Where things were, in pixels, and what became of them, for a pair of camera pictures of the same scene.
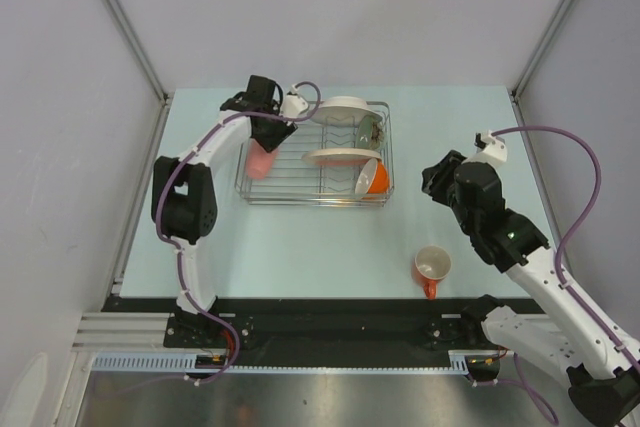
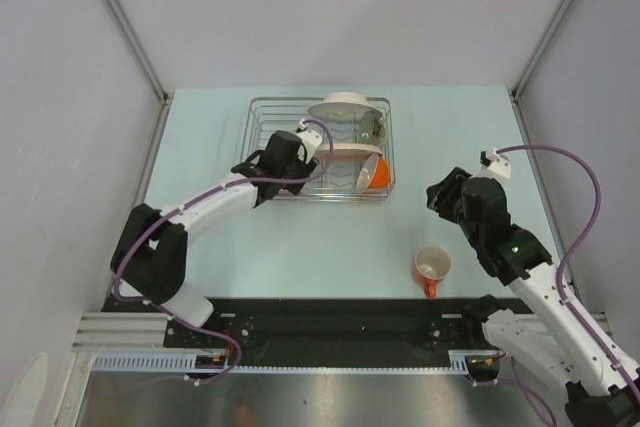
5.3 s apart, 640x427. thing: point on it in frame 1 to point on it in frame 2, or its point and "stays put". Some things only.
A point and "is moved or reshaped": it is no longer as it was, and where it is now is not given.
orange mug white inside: [429, 265] stays put
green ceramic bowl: [369, 133] is moved or reshaped
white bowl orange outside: [372, 178] is moved or reshaped
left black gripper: [284, 130] to [304, 170]
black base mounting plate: [327, 325] stays put
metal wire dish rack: [344, 156] stays put
